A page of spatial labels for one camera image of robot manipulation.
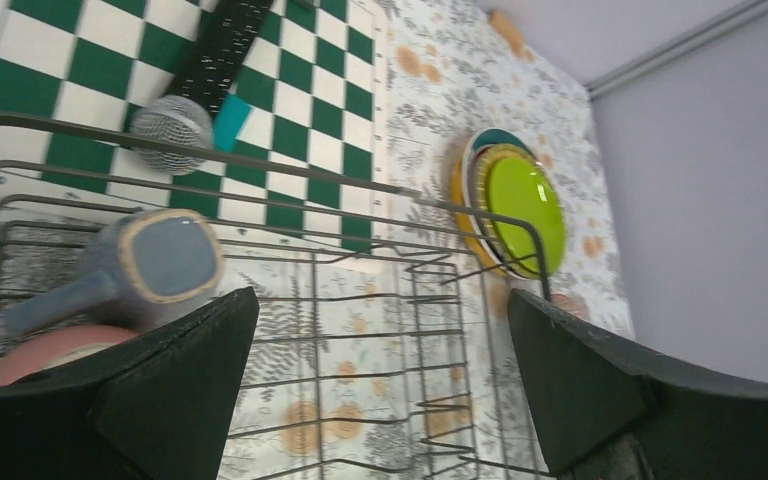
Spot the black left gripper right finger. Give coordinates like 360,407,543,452
507,289,768,479

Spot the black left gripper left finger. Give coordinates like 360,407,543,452
0,288,259,479

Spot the small pink mug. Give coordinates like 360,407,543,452
551,293,590,321

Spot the grey blue mug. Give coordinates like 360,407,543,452
4,209,225,334

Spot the lime green plate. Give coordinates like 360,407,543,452
485,157,567,277

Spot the yellow dotted plate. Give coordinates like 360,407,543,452
449,157,508,277

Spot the white plate green red rim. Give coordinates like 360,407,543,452
461,128,539,279

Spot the woven bamboo plate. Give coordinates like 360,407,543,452
473,144,552,275

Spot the large pink mug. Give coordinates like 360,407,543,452
0,325,138,386

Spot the teal block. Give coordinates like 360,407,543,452
213,94,251,152

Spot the green white chessboard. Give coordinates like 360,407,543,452
0,1,387,252

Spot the black microphone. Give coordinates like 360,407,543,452
130,1,273,149

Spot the right wooden cork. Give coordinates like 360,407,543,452
488,9,536,63

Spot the black wire dish rack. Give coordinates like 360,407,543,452
0,111,554,480

